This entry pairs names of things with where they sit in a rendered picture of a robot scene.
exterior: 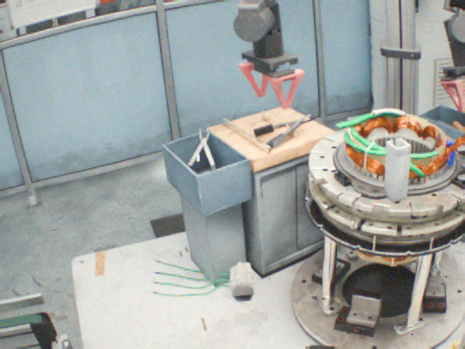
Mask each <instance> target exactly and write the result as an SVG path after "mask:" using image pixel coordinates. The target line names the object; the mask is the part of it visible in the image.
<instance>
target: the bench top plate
mask: <svg viewBox="0 0 465 349"><path fill-rule="evenodd" d="M460 249H461V250H460ZM463 249H464V250H463ZM453 250H458V251H453ZM462 250H463V252H462ZM104 252H105V262H104V267H105V270H104V275H101V276H94V272H95V253H94V254H87V255H83V256H81V255H80V256H78V257H76V258H72V259H73V260H72V270H73V282H74V295H75V297H76V307H77V312H78V319H79V326H80V330H81V338H82V340H83V348H84V349H305V347H306V346H310V345H311V344H312V345H323V346H325V345H324V344H322V343H321V342H318V340H317V339H314V337H313V336H311V335H310V334H309V333H308V332H307V331H305V330H304V327H302V325H301V324H300V322H299V321H298V319H297V318H296V317H295V316H296V314H295V312H294V311H293V309H292V283H293V279H294V277H295V275H296V274H297V272H298V271H299V269H300V268H301V266H302V265H303V264H304V262H306V261H307V260H308V259H309V258H308V259H306V260H303V261H302V262H300V263H298V264H295V265H293V266H291V267H289V268H286V269H283V270H281V271H280V272H277V273H275V274H272V275H270V276H267V277H265V278H263V279H262V278H261V277H260V276H259V275H258V274H256V273H255V272H254V271H253V269H252V280H253V287H254V295H252V299H251V301H249V302H239V303H238V301H235V297H233V293H232V292H231V286H230V287H227V286H222V287H219V288H218V289H216V290H215V291H213V292H211V291H212V290H213V289H214V288H216V287H214V285H213V284H211V285H209V286H206V287H204V288H202V289H193V288H196V287H203V286H205V285H207V284H210V281H209V280H208V279H206V280H192V279H187V278H183V277H178V276H174V275H171V274H177V275H181V276H185V277H190V278H197V279H202V278H206V276H205V275H204V274H202V273H196V272H192V271H187V270H183V269H180V268H177V267H173V266H170V265H168V264H172V265H176V266H179V267H182V268H186V269H190V270H195V271H200V270H199V269H198V267H197V266H196V264H195V263H194V262H193V261H192V258H191V253H190V250H189V248H188V242H187V236H186V231H185V232H181V233H179V234H173V235H169V236H166V237H163V238H161V237H159V238H155V239H153V240H150V241H146V242H143V243H142V242H140V243H136V244H130V245H128V246H126V245H125V246H121V247H118V248H115V249H113V248H112V249H109V250H106V251H104ZM442 252H444V253H446V254H447V255H448V256H449V257H450V258H451V259H453V261H454V262H455V263H456V264H457V265H458V267H459V268H460V270H461V271H462V272H463V275H464V277H465V243H463V242H461V241H459V242H458V243H456V244H452V245H451V246H450V247H449V248H447V249H445V250H442ZM155 260H157V261H160V262H157V261H155ZM161 262H162V263H161ZM164 263H165V264H164ZM154 272H161V273H167V274H157V273H154ZM155 282H158V283H171V284H153V283H155ZM173 284H178V285H181V286H178V285H173ZM223 285H230V282H229V283H227V284H223ZM184 286H187V287H184ZM188 287H193V288H188ZM151 291H153V292H154V291H155V292H158V293H162V294H155V293H153V292H151ZM209 291H210V293H208V294H201V293H206V292H209ZM163 294H169V295H163ZM178 294H201V295H186V296H170V295H178ZM464 332H465V314H464V315H463V318H462V320H461V322H460V323H459V326H458V327H456V328H455V330H454V332H452V333H451V334H450V335H449V336H448V337H447V338H446V339H444V340H443V341H441V342H440V343H438V344H436V345H435V346H433V347H432V348H430V349H448V348H450V347H452V344H453V343H455V342H457V341H459V340H461V338H462V336H463V334H464Z"/></svg>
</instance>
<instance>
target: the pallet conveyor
mask: <svg viewBox="0 0 465 349"><path fill-rule="evenodd" d="M39 304H45V300H44V298H43V295H42V294H41V293H38V294H30V295H28V296H22V297H21V296H20V297H16V298H14V299H13V298H11V299H6V300H2V301H0V313H2V312H5V311H10V310H14V309H15V310H16V309H21V308H26V307H30V306H35V305H39ZM60 336H61V338H60V339H59V338H58V336H57V334H56V330H55V328H54V325H53V324H52V321H51V319H50V317H49V315H48V313H47V312H40V313H35V314H24V315H19V316H15V317H11V318H10V317H8V318H5V319H0V349H51V348H52V349H74V348H73V346H72V344H71V342H70V340H69V337H68V336H67V334H61V335H60Z"/></svg>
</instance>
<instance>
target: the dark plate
mask: <svg viewBox="0 0 465 349"><path fill-rule="evenodd" d="M414 275H415V274H414V273H412V272H411V271H409V270H407V269H406V268H404V269H403V268H402V267H400V266H390V265H386V264H376V265H368V266H364V267H362V268H360V269H358V270H356V271H354V272H352V274H351V275H350V276H349V277H348V278H347V279H346V281H345V282H344V284H343V287H342V292H343V297H344V299H345V302H346V303H348V305H349V306H350V307H351V299H352V296H353V294H354V292H355V289H360V290H362V291H363V290H365V291H367V292H374V293H376V294H377V293H380V294H383V297H382V302H381V310H380V313H381V318H385V317H387V318H391V317H394V316H398V315H402V314H406V313H407V310H408V305H409V300H410V299H411V288H412V285H413V282H414Z"/></svg>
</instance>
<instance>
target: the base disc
mask: <svg viewBox="0 0 465 349"><path fill-rule="evenodd" d="M348 250H350V249H348V248H346V247H344V246H343V245H339V244H338V245H337V257H338V258H340V259H342V260H344V261H347V262H350V263H351V268H350V269H349V270H348V271H347V274H346V275H345V276H344V277H342V278H341V279H340V280H339V281H338V282H337V283H336V284H335V288H334V297H335V298H336V297H339V299H340V302H338V303H337V304H338V306H339V311H338V312H337V314H329V315H327V314H325V313H324V312H323V310H322V308H321V306H320V305H319V301H318V300H317V299H316V295H317V294H318V293H320V292H322V285H320V284H318V283H316V282H314V281H312V275H313V274H315V271H316V270H317V269H318V268H320V267H321V265H322V264H323V259H324V248H322V249H321V250H320V251H318V252H317V253H316V254H314V255H313V256H312V257H311V258H309V259H308V260H307V261H306V262H304V264H303V265H302V266H301V268H300V269H299V271H298V272H297V274H296V275H295V277H294V279H293V283H292V309H293V311H294V312H295V314H296V316H295V317H296V318H297V319H298V321H299V322H300V324H301V325H302V327H304V330H305V331H307V332H308V333H309V334H310V335H311V336H313V337H314V339H317V340H318V342H321V343H322V344H324V345H328V346H335V348H340V349H406V348H407V349H430V348H432V347H433V346H435V345H436V344H438V343H440V342H441V341H443V340H444V339H446V338H447V337H448V336H449V335H450V334H451V333H452V332H454V330H455V328H456V327H458V326H459V323H460V322H461V320H462V318H463V315H464V314H465V277H464V275H463V272H462V271H461V270H460V268H459V267H458V265H457V264H456V263H455V262H454V261H453V259H451V258H450V257H449V256H448V255H447V254H446V253H444V252H442V253H441V258H440V268H441V269H442V271H443V272H444V276H443V278H441V279H444V282H445V284H446V294H447V296H446V298H447V311H446V313H443V314H441V313H437V314H436V313H432V314H431V313H423V301H422V303H421V305H420V313H419V315H423V317H424V318H425V320H426V323H425V325H424V326H423V327H422V328H419V329H416V330H413V331H410V332H408V333H406V334H397V333H396V331H395V330H394V326H395V324H396V323H397V322H399V321H402V320H405V316H406V314H407V313H406V314H402V315H398V316H394V317H391V318H387V317H385V318H380V321H379V323H378V325H377V328H376V330H375V333H374V336H373V337H369V336H365V335H360V334H354V333H349V332H343V331H339V330H336V329H334V321H335V320H336V318H337V316H338V314H339V312H340V310H341V308H342V306H343V305H344V306H347V307H349V305H348V303H346V302H345V299H344V297H343V292H342V287H343V284H344V282H345V281H346V279H347V278H348V277H349V276H350V275H351V274H352V272H354V271H356V270H358V269H360V268H362V267H363V266H366V265H370V264H380V263H378V262H375V261H373V262H368V261H367V260H365V259H361V258H360V257H359V258H355V259H351V258H350V259H349V258H348V257H347V256H348V255H346V252H347V251H348ZM417 261H418V260H415V263H413V262H408V263H406V264H398V266H401V267H403V268H406V269H408V270H409V271H411V272H412V273H414V274H415V270H416V263H417ZM452 303H453V304H452ZM434 316H435V317H434ZM405 335H406V336H405ZM344 342H345V343H344ZM346 342H347V344H346ZM405 347H406V348H405Z"/></svg>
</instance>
